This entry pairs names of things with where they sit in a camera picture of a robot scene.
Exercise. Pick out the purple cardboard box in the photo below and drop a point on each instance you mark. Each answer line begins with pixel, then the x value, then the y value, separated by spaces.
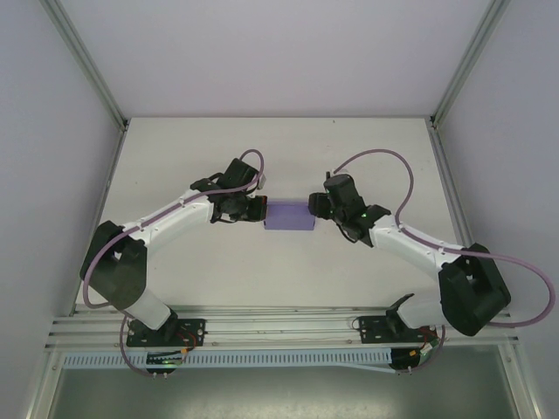
pixel 288 216

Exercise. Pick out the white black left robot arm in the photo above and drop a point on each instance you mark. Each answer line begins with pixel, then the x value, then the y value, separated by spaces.
pixel 174 214

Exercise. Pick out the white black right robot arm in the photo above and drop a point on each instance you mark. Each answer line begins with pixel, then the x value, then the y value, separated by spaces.
pixel 406 240

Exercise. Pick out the grey metal sheet panel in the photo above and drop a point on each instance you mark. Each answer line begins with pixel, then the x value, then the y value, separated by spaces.
pixel 279 397

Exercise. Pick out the aluminium table side rail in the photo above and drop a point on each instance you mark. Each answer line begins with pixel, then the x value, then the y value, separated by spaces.
pixel 105 196
pixel 450 183

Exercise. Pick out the long aluminium mounting rail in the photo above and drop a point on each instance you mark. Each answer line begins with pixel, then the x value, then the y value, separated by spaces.
pixel 279 325

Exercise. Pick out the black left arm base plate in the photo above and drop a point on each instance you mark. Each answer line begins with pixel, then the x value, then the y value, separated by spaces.
pixel 196 325

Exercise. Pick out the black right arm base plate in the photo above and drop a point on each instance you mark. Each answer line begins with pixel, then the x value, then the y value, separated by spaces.
pixel 371 325

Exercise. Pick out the aluminium frame post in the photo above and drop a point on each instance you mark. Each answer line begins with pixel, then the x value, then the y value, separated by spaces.
pixel 469 61
pixel 88 61

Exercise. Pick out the short aluminium frame leg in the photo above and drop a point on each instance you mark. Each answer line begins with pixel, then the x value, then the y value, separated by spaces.
pixel 517 384
pixel 43 388

